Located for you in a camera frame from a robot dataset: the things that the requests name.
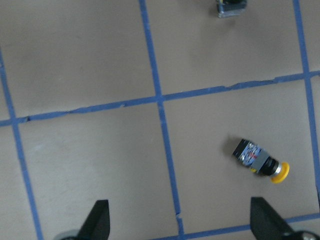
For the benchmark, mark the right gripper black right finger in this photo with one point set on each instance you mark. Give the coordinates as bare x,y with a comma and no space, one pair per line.
266,223

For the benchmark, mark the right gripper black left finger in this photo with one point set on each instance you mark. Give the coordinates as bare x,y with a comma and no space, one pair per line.
97,225

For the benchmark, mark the yellow push button switch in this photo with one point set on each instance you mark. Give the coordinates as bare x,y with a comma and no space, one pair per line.
259,161

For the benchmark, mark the green push button switch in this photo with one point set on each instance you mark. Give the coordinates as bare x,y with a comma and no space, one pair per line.
230,8

